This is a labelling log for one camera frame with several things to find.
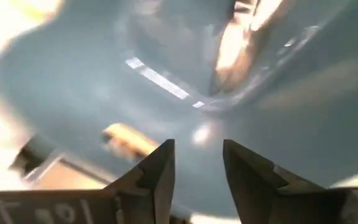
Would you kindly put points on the dark teal plastic bin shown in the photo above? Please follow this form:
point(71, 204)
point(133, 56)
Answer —
point(73, 87)

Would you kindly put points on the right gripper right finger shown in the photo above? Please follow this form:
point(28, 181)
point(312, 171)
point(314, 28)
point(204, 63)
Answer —
point(259, 199)

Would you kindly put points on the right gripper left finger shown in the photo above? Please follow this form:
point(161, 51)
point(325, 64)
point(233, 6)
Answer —
point(141, 193)

